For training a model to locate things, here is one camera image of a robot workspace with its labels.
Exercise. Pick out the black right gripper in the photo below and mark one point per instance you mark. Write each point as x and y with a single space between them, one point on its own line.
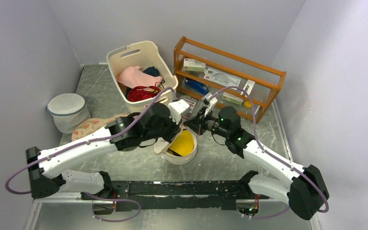
198 123

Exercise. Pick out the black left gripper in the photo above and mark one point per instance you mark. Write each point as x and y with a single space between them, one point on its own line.
176 129

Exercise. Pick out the yellow bra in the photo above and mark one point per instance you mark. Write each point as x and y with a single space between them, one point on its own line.
183 144

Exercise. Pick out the white mesh laundry bag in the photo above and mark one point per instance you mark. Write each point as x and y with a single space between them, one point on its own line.
161 146

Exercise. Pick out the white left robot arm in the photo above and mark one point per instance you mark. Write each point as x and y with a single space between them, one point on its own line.
51 171

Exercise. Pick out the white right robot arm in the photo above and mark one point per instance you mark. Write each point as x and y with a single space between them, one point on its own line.
301 188

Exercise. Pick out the cream plastic laundry basket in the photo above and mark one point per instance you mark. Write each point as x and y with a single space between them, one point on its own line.
140 64

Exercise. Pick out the floral pink bra bag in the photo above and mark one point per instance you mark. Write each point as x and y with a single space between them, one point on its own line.
91 125

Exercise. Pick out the pack of coloured markers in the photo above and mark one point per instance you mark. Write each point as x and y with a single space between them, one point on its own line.
192 103

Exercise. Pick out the blue stapler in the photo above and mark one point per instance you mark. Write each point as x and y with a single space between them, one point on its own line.
196 85

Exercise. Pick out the red garment in basket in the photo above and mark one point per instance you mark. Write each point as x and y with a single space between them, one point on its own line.
141 93

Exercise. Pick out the green white box lower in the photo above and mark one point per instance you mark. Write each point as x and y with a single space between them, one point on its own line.
231 98

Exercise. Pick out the green white box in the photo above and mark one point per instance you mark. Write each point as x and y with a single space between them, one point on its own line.
231 98
190 64

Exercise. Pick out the clear blister pack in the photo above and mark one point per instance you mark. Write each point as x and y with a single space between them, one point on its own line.
220 77

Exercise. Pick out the yellow small block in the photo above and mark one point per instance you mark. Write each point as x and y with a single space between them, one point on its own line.
248 104

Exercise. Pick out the dark blue garment in basket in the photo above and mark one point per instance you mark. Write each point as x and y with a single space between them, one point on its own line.
152 71

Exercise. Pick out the pink cloth in basket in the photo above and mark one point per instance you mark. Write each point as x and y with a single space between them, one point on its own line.
133 77

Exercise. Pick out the green white box upper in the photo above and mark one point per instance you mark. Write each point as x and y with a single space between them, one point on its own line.
190 64

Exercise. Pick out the orange wooden shelf rack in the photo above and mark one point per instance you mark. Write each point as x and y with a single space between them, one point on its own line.
268 81

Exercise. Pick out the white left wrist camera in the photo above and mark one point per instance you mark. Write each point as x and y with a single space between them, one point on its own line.
178 109

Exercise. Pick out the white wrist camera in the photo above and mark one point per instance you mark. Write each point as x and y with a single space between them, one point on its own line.
210 101
178 109

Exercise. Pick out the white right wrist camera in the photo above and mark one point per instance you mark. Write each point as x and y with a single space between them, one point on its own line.
210 101

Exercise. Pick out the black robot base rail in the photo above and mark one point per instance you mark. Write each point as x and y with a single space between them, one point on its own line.
179 194

